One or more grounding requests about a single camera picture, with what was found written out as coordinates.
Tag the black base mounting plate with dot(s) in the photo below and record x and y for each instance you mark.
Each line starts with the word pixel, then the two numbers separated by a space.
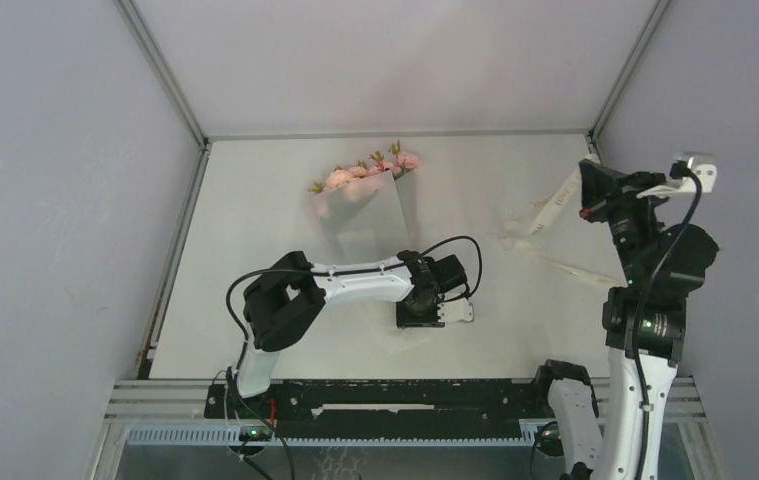
pixel 418 410

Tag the left controller board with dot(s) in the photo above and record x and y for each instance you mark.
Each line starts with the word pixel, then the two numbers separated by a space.
pixel 255 435

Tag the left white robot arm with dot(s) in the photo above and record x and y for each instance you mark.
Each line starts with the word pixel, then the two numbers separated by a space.
pixel 275 307

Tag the translucent white wrapping paper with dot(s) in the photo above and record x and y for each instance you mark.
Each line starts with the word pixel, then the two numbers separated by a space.
pixel 361 222

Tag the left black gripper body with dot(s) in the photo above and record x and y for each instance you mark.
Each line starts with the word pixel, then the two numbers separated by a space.
pixel 422 315

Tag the controller board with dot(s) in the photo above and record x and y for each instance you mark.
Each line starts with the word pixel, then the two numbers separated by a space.
pixel 255 435
pixel 548 442

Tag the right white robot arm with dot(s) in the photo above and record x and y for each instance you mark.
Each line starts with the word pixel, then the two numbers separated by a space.
pixel 664 256

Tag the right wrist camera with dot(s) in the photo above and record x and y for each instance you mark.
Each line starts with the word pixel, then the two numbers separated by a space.
pixel 690 174

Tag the pink fake flower stem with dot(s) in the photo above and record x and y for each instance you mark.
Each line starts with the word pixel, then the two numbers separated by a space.
pixel 338 178
pixel 403 162
pixel 381 165

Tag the right controller board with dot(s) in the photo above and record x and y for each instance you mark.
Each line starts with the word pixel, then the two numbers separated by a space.
pixel 548 442

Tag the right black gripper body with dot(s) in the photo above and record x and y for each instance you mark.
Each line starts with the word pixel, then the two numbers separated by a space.
pixel 630 217

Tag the cream printed ribbon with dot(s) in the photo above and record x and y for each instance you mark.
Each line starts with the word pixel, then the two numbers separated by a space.
pixel 520 233

